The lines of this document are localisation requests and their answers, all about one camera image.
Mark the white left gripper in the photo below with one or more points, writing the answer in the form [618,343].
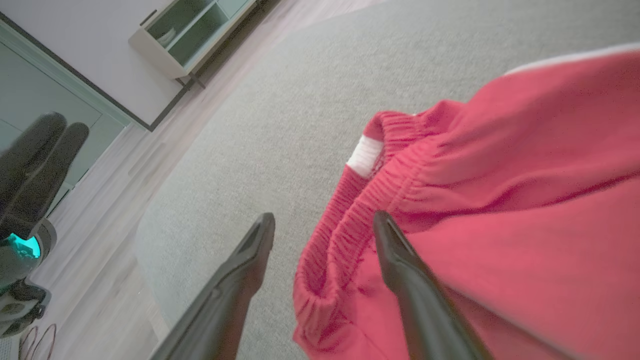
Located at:
[20,290]

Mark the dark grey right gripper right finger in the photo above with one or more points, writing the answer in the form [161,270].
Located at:
[430,315]

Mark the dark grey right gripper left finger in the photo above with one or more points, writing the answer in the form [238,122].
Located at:
[220,310]

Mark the red jersey with number 23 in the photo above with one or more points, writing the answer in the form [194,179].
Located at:
[525,175]

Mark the pale cabinet on dark legs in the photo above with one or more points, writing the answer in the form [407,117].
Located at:
[200,32]

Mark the glass panel with green frame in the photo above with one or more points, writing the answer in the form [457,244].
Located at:
[30,85]

